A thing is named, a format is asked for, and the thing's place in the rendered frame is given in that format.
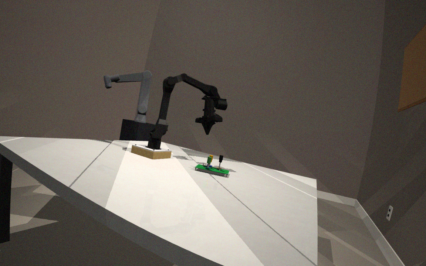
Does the green circuit board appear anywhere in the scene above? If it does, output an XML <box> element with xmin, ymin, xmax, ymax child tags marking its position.
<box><xmin>195</xmin><ymin>155</ymin><xmax>229</xmax><ymax>177</ymax></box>

